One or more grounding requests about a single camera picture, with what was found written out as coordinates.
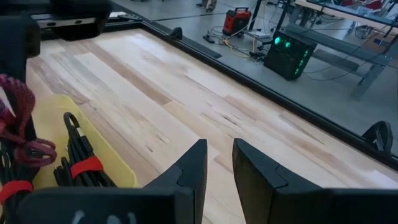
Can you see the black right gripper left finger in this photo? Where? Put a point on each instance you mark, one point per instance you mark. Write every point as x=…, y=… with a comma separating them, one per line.
x=130, y=205

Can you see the person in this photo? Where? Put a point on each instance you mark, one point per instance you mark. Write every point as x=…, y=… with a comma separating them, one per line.
x=207, y=4

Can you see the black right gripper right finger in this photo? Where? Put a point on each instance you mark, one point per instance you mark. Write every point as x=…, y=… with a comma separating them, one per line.
x=295, y=202

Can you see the black table clamp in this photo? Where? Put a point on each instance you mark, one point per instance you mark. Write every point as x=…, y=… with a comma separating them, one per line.
x=177, y=33
x=379, y=137

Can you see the red portable power box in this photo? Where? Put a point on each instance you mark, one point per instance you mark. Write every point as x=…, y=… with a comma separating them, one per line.
x=236, y=21

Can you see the black power strip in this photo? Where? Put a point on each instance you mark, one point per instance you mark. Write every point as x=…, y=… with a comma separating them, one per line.
x=209, y=38

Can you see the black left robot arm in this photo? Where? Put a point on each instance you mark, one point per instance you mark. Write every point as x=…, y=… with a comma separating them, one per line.
x=81, y=18

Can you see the yellow plastic tray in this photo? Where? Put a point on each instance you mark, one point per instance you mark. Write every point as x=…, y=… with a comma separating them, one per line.
x=56, y=124

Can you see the wood-top grey workbench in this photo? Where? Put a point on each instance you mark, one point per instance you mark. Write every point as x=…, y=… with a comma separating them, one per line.
x=339, y=45

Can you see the black computer tower with lights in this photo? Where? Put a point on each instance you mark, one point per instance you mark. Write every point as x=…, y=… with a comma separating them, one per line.
x=287, y=56

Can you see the black table frame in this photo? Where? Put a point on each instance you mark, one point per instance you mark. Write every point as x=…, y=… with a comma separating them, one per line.
x=248, y=82

